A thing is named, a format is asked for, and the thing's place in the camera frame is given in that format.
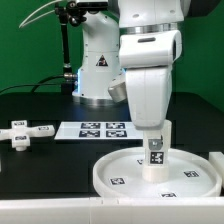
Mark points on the white round table top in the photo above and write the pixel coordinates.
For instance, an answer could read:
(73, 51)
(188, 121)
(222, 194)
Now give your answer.
(125, 174)

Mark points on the white front rail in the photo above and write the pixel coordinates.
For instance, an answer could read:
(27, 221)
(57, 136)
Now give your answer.
(113, 211)

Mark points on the white marker tag sheet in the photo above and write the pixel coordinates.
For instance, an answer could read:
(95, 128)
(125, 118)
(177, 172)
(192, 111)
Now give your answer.
(97, 131)

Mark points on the white cross-shaped table base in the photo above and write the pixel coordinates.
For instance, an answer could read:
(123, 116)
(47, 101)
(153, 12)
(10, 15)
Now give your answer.
(20, 134)

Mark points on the white block at right edge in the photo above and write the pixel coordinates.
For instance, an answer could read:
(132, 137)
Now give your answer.
(217, 160)

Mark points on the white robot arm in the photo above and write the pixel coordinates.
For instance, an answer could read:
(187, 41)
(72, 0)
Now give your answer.
(108, 20)

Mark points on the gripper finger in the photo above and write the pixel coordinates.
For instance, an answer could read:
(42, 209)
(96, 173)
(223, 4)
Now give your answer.
(155, 144)

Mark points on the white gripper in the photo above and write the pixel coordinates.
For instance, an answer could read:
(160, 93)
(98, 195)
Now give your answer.
(148, 60)

